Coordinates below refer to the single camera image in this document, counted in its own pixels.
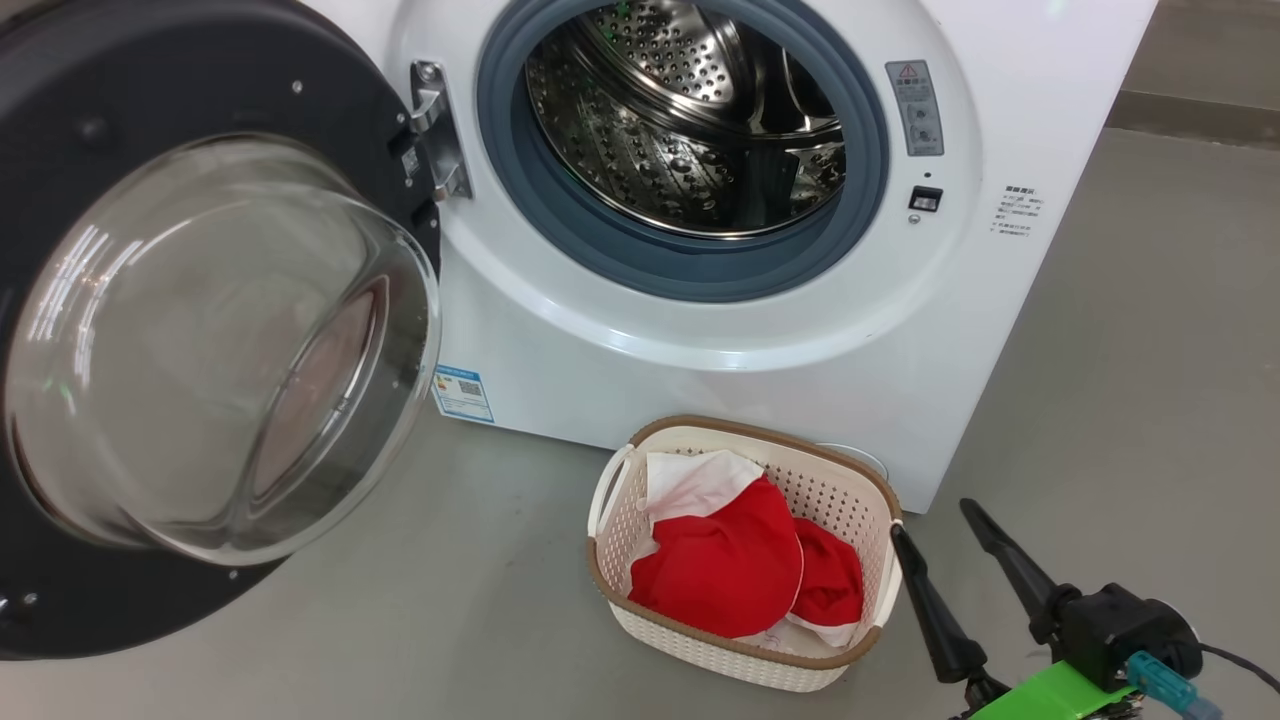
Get grey rubber door gasket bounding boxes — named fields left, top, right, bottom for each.
left=476, top=0, right=891, bottom=304

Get round white filter cap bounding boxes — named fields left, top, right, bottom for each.
left=815, top=442, right=889, bottom=481

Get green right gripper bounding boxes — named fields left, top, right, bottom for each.
left=890, top=498, right=1146, bottom=720

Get cream perforated laundry basket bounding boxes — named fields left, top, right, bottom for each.
left=586, top=415, right=906, bottom=694

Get red elastic waist shorts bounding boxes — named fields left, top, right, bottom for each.
left=785, top=517, right=866, bottom=649

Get blue energy label sticker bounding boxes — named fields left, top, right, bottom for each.
left=432, top=363, right=496, bottom=425

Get steel washing machine drum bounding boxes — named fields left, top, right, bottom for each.
left=525, top=0, right=849, bottom=241

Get red and white shirt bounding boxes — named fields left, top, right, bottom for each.
left=628, top=448, right=806, bottom=641

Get metal door hinge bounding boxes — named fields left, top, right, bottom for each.
left=405, top=60, right=473, bottom=201

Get grey warning sticker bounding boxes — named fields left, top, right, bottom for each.
left=885, top=60, right=946, bottom=158

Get white washing machine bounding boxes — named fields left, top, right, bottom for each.
left=300, top=0, right=1161, bottom=516

